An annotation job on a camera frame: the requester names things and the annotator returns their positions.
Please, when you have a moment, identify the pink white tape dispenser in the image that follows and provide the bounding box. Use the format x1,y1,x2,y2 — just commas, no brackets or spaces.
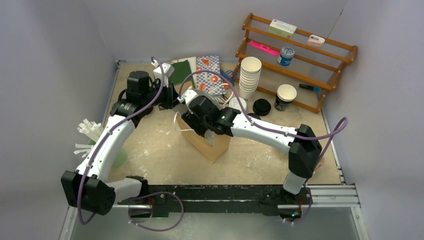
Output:
307,34,326,48

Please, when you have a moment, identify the pink highlighter pen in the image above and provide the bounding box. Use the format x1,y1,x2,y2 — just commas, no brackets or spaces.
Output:
249,40,280,57

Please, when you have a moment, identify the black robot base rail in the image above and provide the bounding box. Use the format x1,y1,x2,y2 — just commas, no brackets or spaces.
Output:
122,180,313,222

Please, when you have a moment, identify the green paper bag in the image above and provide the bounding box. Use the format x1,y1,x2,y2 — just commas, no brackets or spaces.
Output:
168,60,192,85

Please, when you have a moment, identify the blue lidded jar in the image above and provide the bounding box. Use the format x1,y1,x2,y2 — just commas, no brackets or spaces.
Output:
277,46,295,66

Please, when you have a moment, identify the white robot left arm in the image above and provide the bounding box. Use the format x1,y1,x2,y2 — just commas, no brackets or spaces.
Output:
61,70,178,225

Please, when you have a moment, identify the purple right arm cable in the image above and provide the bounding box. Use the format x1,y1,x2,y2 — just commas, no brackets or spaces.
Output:
178,70,349,186

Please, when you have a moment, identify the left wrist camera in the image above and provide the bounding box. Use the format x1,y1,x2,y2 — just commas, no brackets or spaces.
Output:
151,59,175,88

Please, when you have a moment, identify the wooden shelf rack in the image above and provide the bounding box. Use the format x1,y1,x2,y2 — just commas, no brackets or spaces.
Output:
234,12,358,114

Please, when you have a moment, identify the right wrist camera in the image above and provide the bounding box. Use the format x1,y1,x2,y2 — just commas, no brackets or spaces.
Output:
177,88,203,107

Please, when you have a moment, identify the blue checkered paper bag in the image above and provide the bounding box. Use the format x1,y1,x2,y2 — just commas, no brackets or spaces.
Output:
196,55,228,104

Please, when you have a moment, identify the white green box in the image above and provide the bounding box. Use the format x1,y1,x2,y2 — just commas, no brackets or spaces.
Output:
267,19,297,39

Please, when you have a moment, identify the white paper cup stack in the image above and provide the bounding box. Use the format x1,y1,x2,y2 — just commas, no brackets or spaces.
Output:
238,56,262,100

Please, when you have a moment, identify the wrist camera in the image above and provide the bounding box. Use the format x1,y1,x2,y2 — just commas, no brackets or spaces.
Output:
151,59,175,88
177,88,203,107

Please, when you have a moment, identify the black cup with white cup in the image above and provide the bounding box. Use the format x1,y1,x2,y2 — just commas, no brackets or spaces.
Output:
274,84,297,111

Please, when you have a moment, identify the black blue marker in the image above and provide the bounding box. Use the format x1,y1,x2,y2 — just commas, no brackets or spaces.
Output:
298,83,321,92

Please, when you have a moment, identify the brown kraft paper bag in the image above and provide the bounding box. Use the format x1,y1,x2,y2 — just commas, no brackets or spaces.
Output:
173,112,231,163

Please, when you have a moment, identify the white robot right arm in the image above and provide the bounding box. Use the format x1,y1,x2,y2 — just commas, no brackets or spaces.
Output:
178,95,322,204

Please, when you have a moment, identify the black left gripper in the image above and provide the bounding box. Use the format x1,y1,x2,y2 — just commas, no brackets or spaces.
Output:
141,78,181,110

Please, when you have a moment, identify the green cup of stirrers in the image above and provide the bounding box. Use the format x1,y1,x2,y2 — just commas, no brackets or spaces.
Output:
73,119,128,169

